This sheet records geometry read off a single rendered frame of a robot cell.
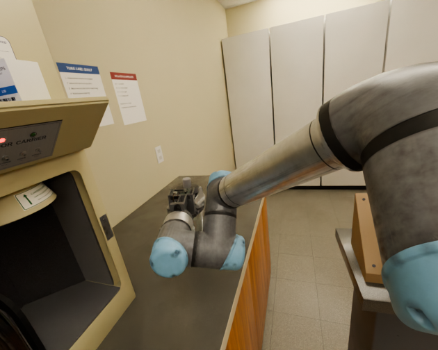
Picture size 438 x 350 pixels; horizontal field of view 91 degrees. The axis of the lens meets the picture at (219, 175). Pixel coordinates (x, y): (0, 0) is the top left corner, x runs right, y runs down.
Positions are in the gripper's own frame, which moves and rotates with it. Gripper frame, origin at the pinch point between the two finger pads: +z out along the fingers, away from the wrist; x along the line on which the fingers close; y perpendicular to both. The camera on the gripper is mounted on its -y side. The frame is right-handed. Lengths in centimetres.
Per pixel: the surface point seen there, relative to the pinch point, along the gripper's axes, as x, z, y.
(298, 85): -120, 228, 43
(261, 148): -77, 246, -40
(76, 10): 48, 47, 72
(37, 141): 18.8, -32.8, 26.7
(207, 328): -6.2, -30.7, -22.3
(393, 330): -60, -25, -35
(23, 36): 24, -22, 44
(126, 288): 17.4, -20.1, -18.9
